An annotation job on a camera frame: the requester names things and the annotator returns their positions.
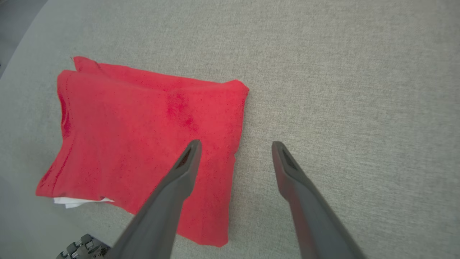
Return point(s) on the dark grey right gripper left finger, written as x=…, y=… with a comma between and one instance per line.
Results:
x=161, y=208

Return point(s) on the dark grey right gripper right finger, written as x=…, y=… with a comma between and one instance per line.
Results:
x=312, y=219

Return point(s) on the red and white garment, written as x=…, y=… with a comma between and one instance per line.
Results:
x=125, y=126

